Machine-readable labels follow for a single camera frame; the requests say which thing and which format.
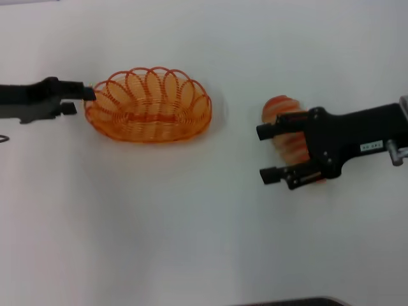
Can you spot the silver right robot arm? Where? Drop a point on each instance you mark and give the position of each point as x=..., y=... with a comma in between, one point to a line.
x=405, y=105

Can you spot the grey right wrist bracket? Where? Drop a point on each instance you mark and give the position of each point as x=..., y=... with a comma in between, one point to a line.
x=396, y=154

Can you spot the dark robot chest edge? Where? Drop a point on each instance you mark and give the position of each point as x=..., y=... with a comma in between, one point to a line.
x=303, y=301

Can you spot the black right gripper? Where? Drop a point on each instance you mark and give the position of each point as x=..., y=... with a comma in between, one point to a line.
x=344, y=134

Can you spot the orange striped bread roll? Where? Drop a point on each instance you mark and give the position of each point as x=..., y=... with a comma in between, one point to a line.
x=287, y=150

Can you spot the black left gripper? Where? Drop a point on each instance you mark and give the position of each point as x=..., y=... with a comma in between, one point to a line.
x=32, y=102

